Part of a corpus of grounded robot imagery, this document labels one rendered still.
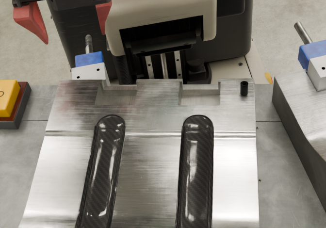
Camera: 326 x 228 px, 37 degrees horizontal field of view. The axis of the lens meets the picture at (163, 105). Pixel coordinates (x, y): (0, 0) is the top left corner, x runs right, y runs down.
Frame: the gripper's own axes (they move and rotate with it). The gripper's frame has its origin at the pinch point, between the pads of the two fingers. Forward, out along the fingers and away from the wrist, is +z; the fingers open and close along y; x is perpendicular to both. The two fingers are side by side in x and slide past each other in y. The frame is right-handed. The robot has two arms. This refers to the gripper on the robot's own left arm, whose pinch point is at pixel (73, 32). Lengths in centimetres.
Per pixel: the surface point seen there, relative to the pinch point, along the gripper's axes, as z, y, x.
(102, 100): 6.4, 2.3, -7.6
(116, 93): 5.9, 4.3, -7.1
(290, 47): 92, 65, 79
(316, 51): 5.4, 32.5, -6.0
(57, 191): 4.4, -3.4, -21.9
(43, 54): 93, -32, 100
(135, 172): 4.1, 5.6, -21.3
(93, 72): 7.3, 1.2, -0.9
